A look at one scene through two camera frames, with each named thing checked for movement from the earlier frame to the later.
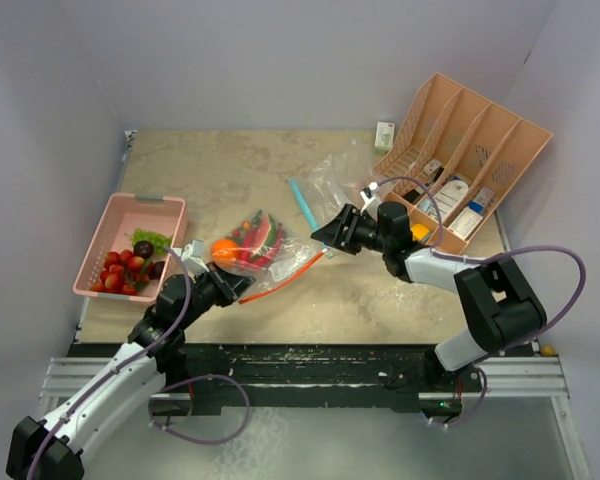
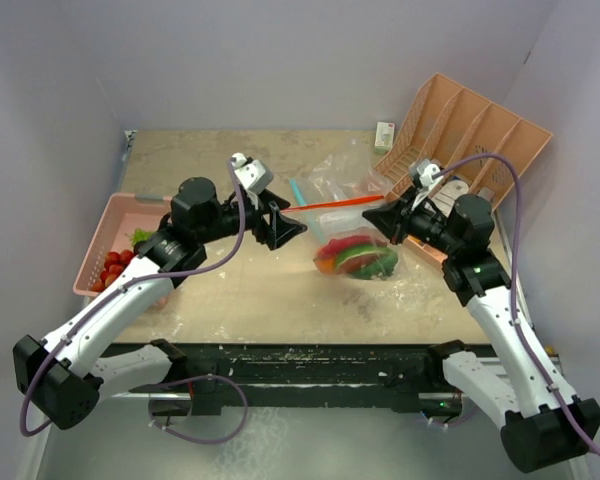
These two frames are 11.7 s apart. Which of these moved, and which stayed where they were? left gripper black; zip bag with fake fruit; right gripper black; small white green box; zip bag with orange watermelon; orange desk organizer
Moved: zip bag with orange watermelon; left gripper black; right gripper black
Stayed: orange desk organizer; zip bag with fake fruit; small white green box
